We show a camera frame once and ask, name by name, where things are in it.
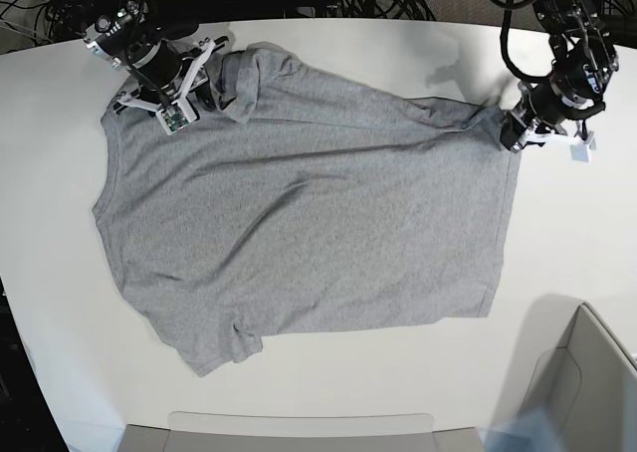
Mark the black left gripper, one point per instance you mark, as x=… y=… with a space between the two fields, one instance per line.
x=539 y=108

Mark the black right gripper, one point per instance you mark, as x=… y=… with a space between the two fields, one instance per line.
x=164 y=65

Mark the grey T-shirt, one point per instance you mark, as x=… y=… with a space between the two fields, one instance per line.
x=307 y=203

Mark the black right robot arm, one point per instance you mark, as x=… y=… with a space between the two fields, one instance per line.
x=152 y=40

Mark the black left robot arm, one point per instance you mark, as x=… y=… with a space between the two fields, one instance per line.
x=584 y=56

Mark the grey plastic bin right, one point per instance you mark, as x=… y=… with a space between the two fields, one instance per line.
x=581 y=395

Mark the grey plastic bin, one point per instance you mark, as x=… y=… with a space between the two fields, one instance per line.
x=581 y=395
x=189 y=431

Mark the grey plastic bin bottom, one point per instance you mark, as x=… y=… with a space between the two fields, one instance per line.
x=189 y=431

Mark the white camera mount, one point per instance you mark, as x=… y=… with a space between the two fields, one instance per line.
x=574 y=133
x=176 y=114

